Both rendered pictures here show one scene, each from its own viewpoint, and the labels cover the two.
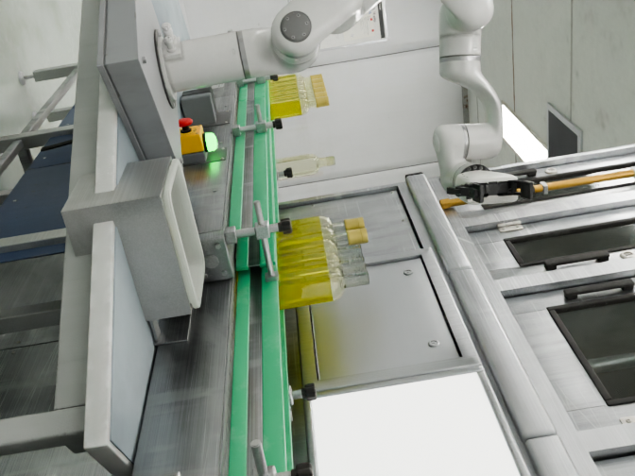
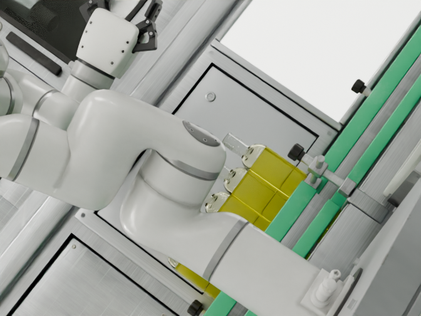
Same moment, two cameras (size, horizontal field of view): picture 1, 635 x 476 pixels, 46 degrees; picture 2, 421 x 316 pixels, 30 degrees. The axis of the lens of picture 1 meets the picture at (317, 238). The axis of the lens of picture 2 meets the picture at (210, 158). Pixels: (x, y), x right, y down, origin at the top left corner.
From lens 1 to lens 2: 176 cm
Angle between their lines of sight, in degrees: 73
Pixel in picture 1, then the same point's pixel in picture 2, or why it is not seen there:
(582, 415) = not seen: outside the picture
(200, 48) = (291, 259)
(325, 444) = (364, 73)
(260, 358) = (398, 86)
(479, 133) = (39, 84)
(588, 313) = (69, 46)
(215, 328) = (411, 137)
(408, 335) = (215, 122)
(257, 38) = (213, 218)
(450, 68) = (19, 92)
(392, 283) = not seen: hidden behind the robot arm
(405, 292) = not seen: hidden behind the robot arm
